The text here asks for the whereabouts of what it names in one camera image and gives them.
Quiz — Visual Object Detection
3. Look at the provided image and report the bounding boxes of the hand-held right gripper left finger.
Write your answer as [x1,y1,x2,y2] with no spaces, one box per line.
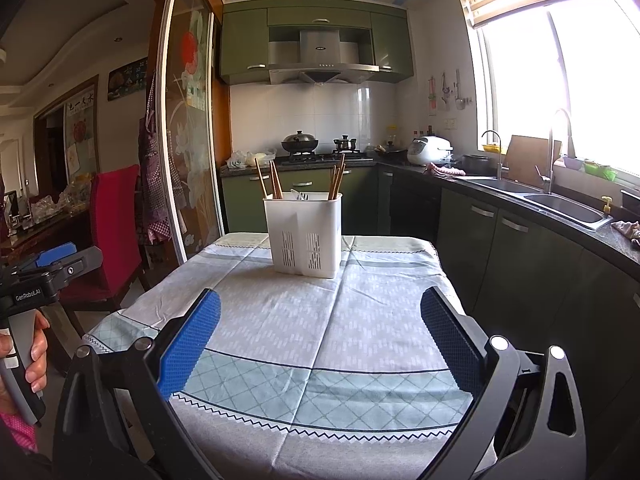
[52,287,223,480]

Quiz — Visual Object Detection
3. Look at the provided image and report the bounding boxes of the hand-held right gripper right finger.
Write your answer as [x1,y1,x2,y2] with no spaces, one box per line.
[420,286,588,480]

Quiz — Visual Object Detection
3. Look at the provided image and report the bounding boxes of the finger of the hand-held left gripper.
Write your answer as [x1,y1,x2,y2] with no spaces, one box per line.
[9,242,77,275]
[46,247,104,302]

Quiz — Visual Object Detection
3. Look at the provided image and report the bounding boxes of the white plastic utensil holder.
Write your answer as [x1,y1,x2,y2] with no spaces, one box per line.
[263,192,343,279]

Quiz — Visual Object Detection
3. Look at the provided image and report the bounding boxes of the hanging kitchen utensils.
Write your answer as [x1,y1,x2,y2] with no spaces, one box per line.
[427,69,471,112]

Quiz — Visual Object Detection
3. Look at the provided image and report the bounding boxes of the person's left hand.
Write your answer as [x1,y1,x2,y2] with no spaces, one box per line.
[0,310,51,413]

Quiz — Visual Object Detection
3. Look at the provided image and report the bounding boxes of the cluttered wooden sideboard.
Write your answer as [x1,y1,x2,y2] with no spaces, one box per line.
[0,179,97,262]

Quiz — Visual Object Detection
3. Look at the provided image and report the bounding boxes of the red chair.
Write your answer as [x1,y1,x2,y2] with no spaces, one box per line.
[59,163,152,322]

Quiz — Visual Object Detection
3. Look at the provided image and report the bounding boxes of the dark kitchen cabinets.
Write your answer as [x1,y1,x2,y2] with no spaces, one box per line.
[377,165,640,396]

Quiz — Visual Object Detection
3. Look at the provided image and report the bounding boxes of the checkered apron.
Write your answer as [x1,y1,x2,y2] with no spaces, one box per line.
[137,72,184,247]

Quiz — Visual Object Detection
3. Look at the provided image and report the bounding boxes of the dark stone countertop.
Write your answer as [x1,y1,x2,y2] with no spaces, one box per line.
[220,155,640,271]

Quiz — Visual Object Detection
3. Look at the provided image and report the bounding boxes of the pink cloth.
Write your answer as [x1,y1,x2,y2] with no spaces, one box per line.
[424,162,466,178]

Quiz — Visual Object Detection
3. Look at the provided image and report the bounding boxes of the stainless double sink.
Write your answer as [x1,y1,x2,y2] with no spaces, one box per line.
[456,175,614,232]

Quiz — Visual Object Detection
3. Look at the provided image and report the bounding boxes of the sliding glass door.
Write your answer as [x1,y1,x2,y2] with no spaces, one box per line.
[150,0,227,272]

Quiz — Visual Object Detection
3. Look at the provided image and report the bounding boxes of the dark pot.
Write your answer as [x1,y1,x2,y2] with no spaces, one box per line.
[460,154,494,177]

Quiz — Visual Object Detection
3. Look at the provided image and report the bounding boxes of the small steel faucet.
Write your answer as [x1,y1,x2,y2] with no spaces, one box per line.
[481,130,507,181]

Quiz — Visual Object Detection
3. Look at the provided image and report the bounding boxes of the white rice cooker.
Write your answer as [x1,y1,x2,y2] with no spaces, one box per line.
[407,136,454,167]

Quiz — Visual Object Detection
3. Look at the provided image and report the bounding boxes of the plastic bag with food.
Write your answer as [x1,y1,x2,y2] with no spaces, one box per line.
[226,150,277,169]

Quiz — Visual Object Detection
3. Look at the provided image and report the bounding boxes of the green kitchen cabinets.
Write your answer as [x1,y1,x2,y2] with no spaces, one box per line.
[221,165,381,234]

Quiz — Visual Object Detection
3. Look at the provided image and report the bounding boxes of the wooden cutting board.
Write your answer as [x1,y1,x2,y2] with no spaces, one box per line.
[505,134,562,189]

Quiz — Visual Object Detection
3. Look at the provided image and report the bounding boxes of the tall steel faucet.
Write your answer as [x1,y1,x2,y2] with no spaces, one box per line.
[535,109,577,196]

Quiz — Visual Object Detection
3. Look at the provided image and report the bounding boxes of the grey rag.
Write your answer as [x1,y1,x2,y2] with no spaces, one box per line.
[610,219,640,249]

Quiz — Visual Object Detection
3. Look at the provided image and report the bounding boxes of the gas stove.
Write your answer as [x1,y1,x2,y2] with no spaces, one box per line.
[276,150,376,167]

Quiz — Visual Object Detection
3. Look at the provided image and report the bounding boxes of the green plastic containers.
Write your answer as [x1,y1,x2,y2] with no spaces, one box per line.
[582,159,619,181]

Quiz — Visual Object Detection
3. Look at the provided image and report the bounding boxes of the black wok with lid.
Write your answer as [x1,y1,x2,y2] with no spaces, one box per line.
[281,131,320,155]

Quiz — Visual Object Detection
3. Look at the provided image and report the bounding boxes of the window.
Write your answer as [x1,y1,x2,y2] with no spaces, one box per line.
[469,0,640,177]

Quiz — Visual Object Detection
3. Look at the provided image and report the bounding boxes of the steel range hood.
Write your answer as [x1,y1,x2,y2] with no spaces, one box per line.
[266,29,379,86]

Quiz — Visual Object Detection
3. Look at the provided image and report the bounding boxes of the wall poster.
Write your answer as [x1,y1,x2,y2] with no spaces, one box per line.
[63,84,99,187]

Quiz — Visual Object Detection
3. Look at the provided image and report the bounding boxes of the dark wall calendar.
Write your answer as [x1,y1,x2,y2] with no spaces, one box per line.
[107,56,151,102]

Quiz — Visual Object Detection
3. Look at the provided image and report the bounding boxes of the green wall cabinets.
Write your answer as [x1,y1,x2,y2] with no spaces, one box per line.
[219,0,416,86]

